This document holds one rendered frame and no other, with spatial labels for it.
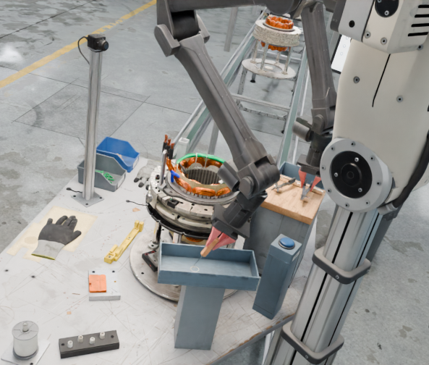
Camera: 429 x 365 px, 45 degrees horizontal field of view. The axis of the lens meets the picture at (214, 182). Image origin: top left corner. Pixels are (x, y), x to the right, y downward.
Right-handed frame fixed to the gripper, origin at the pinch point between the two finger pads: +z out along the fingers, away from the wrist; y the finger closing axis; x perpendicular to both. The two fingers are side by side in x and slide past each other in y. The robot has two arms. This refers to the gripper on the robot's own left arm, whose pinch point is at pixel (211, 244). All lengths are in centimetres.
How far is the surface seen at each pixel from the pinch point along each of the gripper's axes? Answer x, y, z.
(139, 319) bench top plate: -4.1, 0.9, 36.5
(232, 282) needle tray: 4.2, -9.0, 3.5
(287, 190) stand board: -42.3, -21.5, -6.1
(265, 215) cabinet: -33.5, -17.9, 1.5
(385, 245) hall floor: -188, -153, 46
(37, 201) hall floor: -161, 53, 138
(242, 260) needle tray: -6.8, -11.6, 3.3
